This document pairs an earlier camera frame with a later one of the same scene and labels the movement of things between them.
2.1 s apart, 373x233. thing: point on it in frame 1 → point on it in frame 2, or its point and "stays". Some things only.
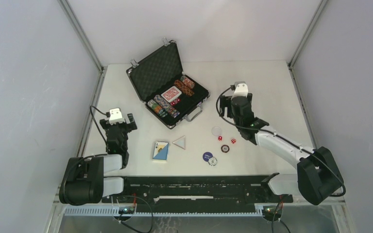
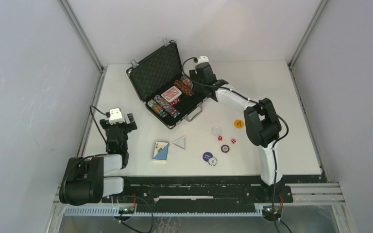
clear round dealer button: (216, 131) stays
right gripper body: (226, 101) → (199, 85)
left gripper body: (124, 127) stays
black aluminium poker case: (168, 92) stays
